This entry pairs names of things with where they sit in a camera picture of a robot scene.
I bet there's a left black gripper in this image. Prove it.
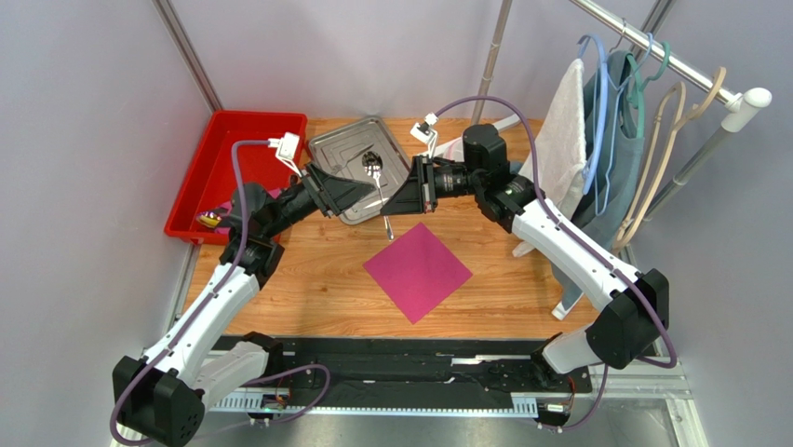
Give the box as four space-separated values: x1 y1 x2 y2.
263 162 375 240

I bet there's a silver spoon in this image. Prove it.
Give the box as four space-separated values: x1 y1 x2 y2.
362 151 395 241

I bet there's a silver fork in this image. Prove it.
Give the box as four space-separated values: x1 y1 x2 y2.
330 144 373 175

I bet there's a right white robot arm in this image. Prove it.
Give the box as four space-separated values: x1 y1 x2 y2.
381 124 669 374

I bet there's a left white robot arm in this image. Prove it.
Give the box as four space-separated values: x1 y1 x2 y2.
110 164 375 446

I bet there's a magenta paper napkin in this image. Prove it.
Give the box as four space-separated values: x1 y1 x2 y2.
363 223 473 324

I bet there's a stainless steel tray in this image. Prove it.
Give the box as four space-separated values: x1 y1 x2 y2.
308 115 411 225

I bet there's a white round mesh container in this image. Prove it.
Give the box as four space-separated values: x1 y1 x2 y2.
435 137 464 162

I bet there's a pink and black tool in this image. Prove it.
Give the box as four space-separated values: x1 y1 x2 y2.
195 183 284 239

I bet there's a red plastic bin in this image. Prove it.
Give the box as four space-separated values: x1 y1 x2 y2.
163 110 309 246

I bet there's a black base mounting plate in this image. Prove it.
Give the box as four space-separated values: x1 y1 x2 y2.
166 334 627 411

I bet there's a white towel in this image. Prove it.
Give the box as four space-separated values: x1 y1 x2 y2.
535 59 586 219

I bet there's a blue clothes hanger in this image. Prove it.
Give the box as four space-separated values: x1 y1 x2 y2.
576 34 637 216

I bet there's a beige clothes hanger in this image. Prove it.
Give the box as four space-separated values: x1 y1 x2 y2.
619 66 727 250
612 82 687 253

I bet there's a teal hanging garment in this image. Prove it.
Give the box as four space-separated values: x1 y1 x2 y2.
503 50 647 305

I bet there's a green clothes hanger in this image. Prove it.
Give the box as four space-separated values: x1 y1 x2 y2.
626 33 670 139

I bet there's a white clothes rack stand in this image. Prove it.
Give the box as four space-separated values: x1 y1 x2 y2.
415 0 773 321

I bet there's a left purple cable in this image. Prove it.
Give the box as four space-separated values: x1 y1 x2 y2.
109 138 332 447

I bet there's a purple cable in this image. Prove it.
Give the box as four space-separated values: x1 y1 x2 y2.
433 95 679 432
109 138 332 447

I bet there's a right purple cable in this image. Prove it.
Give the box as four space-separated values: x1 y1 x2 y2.
433 95 679 432

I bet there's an aluminium rail frame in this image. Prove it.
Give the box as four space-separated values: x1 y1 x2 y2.
110 248 710 447

